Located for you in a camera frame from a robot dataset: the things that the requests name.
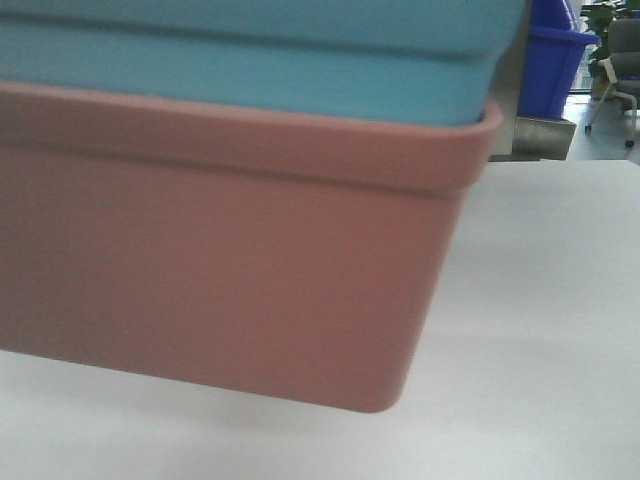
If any pink plastic box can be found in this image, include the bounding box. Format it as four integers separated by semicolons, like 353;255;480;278
1;81;501;412

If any light blue plastic box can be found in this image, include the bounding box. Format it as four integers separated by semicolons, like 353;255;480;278
1;1;525;126

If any stainless steel shelf rack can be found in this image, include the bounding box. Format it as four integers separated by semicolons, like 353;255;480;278
489;1;577;162

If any blue crate far right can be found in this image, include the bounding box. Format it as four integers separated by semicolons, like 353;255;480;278
518;0;599;120

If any grey office chair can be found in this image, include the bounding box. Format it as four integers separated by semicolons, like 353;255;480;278
584;18;639;149

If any green potted plant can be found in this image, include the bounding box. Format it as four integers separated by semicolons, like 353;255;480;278
580;0;639;81

